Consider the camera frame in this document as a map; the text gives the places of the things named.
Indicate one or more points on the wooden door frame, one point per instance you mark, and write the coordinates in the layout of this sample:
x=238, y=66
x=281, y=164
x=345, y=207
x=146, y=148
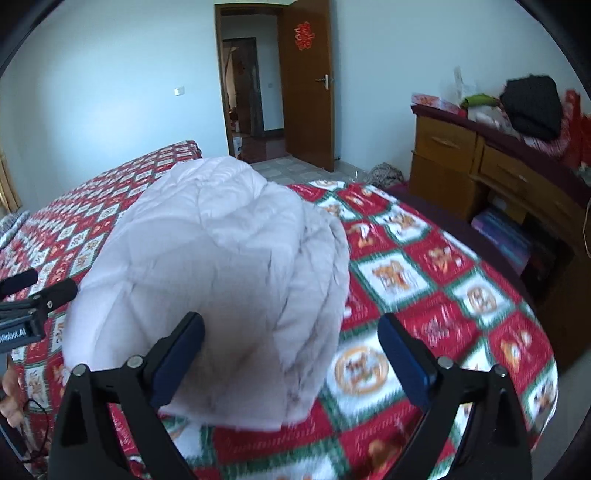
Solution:
x=218, y=69

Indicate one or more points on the white cardboard box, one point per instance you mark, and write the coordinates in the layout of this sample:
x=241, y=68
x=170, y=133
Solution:
x=238, y=147

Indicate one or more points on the grey striped pillow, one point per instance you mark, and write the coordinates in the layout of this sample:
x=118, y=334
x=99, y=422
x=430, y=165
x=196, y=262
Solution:
x=11, y=226

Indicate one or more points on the red checked printed blanket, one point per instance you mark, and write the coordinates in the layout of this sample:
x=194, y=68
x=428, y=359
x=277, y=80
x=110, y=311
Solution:
x=406, y=277

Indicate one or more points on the grey cloth bundle on floor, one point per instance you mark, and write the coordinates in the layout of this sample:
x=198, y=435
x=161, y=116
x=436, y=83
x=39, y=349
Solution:
x=385, y=174

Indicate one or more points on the white wall switch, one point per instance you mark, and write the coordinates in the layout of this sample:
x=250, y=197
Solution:
x=179, y=91

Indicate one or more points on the red bag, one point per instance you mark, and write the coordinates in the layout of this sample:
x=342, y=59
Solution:
x=577, y=129

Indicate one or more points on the person's left hand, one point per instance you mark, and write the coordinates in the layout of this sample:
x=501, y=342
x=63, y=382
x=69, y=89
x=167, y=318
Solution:
x=10, y=397

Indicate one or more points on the black folded cloth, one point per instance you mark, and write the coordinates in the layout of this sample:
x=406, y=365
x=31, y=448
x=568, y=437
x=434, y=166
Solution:
x=531, y=106

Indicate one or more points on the yellow curtain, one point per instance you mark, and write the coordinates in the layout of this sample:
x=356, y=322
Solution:
x=7, y=184

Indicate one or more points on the stack of folded textiles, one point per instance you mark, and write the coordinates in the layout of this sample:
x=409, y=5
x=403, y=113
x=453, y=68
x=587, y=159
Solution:
x=501, y=237

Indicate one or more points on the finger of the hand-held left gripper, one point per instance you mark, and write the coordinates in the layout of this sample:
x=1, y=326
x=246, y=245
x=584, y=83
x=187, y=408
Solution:
x=57, y=295
x=21, y=281

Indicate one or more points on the clear plastic bag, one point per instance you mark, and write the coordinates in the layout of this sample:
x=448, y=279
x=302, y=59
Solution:
x=461, y=85

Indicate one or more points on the beige puffer jacket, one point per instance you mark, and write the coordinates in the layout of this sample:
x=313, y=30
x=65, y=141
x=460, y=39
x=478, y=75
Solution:
x=207, y=277

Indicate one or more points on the red paper door decoration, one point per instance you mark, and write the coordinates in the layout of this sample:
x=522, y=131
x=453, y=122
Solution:
x=303, y=35

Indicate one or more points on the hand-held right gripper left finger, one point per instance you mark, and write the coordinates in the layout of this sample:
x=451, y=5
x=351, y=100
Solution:
x=178, y=364

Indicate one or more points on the red white printed box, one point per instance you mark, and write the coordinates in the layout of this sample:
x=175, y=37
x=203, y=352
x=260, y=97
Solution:
x=434, y=102

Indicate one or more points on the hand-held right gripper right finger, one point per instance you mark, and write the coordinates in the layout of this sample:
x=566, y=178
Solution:
x=406, y=360

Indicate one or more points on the brown wooden dresser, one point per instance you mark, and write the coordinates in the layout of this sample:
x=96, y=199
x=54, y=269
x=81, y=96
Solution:
x=443, y=147

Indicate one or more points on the brown wooden door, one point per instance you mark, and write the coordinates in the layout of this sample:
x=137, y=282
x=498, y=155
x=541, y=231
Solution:
x=304, y=101

